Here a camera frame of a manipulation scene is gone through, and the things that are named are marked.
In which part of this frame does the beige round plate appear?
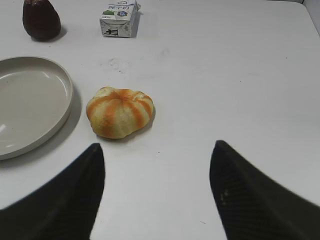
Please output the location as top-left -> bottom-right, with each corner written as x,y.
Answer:
0,56 -> 74,160

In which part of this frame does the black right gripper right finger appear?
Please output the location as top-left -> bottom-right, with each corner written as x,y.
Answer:
209,140 -> 320,240

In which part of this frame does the white milk carton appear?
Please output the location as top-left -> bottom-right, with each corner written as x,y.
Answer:
99,0 -> 141,38

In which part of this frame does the dark red wax apple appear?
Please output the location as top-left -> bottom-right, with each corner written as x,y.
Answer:
22,0 -> 62,41

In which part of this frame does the orange striped bread bun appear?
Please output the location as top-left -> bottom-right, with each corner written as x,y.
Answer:
86,86 -> 155,139

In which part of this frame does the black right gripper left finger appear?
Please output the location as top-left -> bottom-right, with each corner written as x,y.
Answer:
0,143 -> 105,240

